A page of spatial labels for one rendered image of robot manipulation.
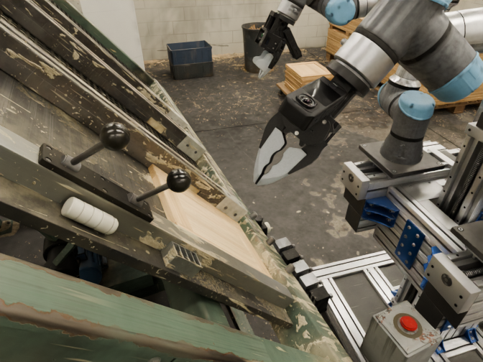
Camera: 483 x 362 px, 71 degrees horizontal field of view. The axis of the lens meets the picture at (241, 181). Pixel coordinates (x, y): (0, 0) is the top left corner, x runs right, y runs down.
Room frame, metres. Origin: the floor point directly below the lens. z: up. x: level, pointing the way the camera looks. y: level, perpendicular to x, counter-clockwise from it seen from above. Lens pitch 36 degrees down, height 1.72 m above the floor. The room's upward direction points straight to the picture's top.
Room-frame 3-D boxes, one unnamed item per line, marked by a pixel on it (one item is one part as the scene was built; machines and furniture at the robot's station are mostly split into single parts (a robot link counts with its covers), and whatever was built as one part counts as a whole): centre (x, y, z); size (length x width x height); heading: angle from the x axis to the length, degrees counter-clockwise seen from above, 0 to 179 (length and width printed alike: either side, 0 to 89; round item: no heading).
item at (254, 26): (5.37, -0.25, 0.33); 0.52 x 0.51 x 0.65; 16
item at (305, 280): (0.84, -0.18, 0.69); 0.50 x 0.14 x 0.24; 24
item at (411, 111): (1.12, -0.61, 1.20); 0.13 x 0.12 x 0.14; 2
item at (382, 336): (0.47, -0.42, 0.84); 0.12 x 0.12 x 0.18; 24
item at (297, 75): (4.17, -0.78, 0.20); 0.61 x 0.53 x 0.40; 16
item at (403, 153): (1.11, -0.61, 1.09); 0.15 x 0.15 x 0.10
